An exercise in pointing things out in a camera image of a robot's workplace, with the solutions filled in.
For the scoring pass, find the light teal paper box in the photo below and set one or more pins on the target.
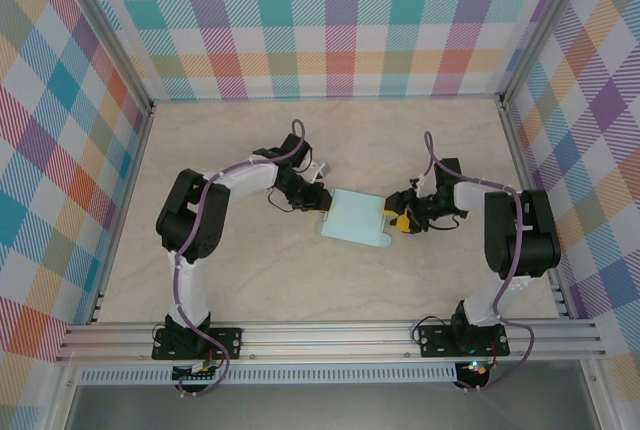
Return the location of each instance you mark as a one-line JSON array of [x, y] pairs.
[[355, 217]]

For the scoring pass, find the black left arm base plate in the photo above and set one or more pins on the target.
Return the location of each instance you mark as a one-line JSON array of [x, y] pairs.
[[227, 342]]

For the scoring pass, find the aluminium mounting rail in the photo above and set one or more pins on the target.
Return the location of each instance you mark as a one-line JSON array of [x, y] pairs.
[[325, 342]]

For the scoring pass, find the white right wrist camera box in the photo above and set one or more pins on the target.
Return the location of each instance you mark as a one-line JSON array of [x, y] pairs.
[[419, 182]]

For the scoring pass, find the aluminium upright frame post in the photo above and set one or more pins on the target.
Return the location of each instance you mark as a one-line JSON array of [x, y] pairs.
[[540, 25], [129, 67]]

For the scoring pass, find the aluminium table edge rail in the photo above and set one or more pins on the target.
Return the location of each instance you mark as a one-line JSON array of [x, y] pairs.
[[123, 200], [531, 200]]

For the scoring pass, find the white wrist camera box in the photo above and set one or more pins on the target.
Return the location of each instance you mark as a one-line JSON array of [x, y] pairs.
[[321, 170], [419, 182]]

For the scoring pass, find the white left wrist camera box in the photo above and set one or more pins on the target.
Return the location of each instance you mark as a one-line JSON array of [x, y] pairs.
[[321, 170]]

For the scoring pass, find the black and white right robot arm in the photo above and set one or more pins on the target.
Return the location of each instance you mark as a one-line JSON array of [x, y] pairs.
[[525, 240]]

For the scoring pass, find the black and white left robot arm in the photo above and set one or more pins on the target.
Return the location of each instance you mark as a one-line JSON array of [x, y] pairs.
[[192, 220]]

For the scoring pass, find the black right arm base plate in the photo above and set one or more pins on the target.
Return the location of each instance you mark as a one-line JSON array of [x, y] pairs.
[[435, 342]]

